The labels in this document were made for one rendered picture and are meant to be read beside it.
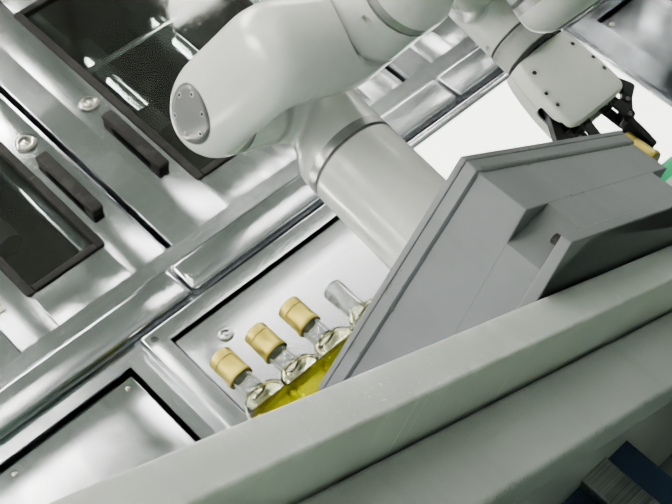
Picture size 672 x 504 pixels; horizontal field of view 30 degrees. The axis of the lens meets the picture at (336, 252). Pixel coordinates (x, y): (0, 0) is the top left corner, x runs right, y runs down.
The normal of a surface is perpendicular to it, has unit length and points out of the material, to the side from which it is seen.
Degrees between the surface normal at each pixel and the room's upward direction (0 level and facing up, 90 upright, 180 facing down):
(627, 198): 90
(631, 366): 90
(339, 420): 90
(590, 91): 111
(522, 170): 90
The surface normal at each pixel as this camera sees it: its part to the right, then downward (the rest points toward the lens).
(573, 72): 0.23, -0.39
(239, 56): -0.72, 0.14
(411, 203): -0.21, -0.37
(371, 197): -0.51, -0.04
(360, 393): 0.39, -0.78
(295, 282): 0.02, -0.58
